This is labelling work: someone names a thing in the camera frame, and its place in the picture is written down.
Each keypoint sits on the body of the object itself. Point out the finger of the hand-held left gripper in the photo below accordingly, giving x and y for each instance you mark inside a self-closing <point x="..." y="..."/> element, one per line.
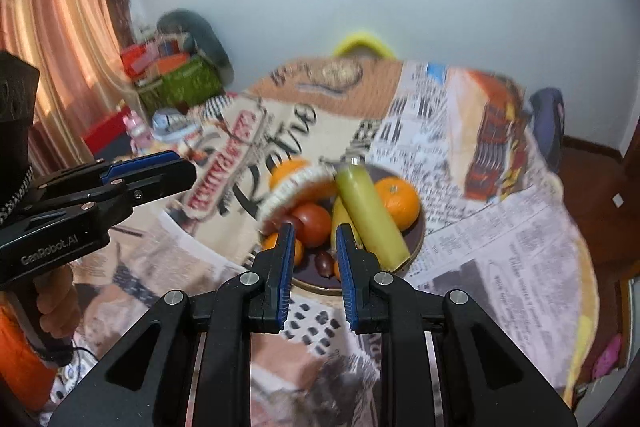
<point x="140" y="162"/>
<point x="160" y="184"/>

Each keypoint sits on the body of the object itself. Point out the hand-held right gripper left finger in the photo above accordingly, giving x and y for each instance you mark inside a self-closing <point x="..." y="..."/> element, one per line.
<point x="286" y="272"/>

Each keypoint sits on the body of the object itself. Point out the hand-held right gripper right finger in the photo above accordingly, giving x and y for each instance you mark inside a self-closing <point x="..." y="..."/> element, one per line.
<point x="345" y="277"/>

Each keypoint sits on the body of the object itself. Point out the small orange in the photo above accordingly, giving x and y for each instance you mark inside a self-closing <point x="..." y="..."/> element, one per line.
<point x="335" y="270"/>
<point x="300" y="252"/>

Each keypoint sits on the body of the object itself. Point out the dark red date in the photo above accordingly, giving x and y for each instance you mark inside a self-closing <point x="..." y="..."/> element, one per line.
<point x="324" y="263"/>

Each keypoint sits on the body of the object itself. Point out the dark purple round plate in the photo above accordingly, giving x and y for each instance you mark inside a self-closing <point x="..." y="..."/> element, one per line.
<point x="311" y="282"/>

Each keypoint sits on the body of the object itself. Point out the red tomato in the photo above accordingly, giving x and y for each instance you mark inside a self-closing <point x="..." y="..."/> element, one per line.
<point x="312" y="222"/>

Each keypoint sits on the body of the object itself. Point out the yellow banana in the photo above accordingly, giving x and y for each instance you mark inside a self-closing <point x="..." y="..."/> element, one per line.
<point x="342" y="217"/>
<point x="370" y="217"/>

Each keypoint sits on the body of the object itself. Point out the pinkish sweet potato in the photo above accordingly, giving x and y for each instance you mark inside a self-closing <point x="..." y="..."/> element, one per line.
<point x="300" y="189"/>

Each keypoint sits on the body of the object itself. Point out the person's left forearm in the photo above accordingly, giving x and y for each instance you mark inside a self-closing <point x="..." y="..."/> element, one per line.
<point x="20" y="357"/>

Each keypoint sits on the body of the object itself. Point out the person's left hand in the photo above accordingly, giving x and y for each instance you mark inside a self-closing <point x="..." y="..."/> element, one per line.
<point x="60" y="307"/>

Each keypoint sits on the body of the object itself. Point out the blue white plastic bag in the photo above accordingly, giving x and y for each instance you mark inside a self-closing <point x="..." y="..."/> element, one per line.
<point x="170" y="122"/>

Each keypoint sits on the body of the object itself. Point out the green bag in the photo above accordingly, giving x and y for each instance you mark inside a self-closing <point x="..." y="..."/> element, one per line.
<point x="182" y="84"/>

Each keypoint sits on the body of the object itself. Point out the medium orange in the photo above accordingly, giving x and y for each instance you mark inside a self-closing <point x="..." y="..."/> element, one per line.
<point x="400" y="204"/>

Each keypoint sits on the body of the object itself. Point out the large orange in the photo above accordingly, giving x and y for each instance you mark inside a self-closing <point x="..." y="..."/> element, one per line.
<point x="287" y="172"/>

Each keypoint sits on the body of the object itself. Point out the orange red box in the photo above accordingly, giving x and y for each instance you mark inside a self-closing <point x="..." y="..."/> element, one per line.
<point x="150" y="59"/>

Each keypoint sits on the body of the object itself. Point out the grey cushion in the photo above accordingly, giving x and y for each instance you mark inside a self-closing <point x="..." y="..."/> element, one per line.
<point x="200" y="32"/>

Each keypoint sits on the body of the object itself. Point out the pink orange curtain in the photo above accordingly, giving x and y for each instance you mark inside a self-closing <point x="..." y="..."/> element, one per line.
<point x="60" y="32"/>

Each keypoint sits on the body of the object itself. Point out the printed newspaper-style tablecloth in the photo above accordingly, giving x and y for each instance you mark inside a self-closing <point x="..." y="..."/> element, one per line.
<point x="500" y="257"/>

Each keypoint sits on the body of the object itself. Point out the dark blue chair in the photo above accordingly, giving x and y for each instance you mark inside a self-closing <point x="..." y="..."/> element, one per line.
<point x="547" y="127"/>

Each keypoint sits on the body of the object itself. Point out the pink slipper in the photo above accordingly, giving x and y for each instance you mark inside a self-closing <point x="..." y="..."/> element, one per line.
<point x="607" y="357"/>

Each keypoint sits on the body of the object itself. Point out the white wall socket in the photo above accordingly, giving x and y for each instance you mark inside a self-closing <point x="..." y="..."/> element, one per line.
<point x="619" y="200"/>

